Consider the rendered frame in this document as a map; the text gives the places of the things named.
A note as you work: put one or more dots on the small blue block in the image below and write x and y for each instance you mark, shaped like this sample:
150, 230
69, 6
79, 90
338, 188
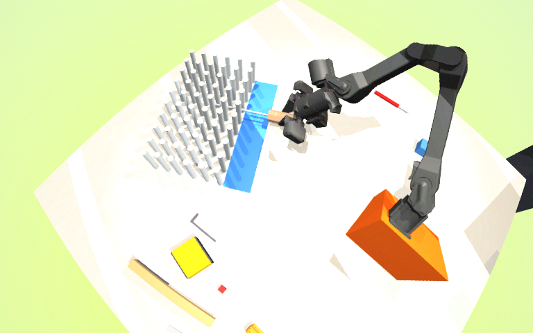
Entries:
421, 147

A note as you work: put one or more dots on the blue flat strip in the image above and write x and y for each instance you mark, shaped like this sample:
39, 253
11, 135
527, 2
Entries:
246, 153

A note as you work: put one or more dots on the red-handled screwdriver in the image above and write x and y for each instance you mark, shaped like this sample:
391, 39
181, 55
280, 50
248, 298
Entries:
389, 100

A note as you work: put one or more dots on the yellow rectangular box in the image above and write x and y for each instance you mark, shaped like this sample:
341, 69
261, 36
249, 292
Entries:
192, 257

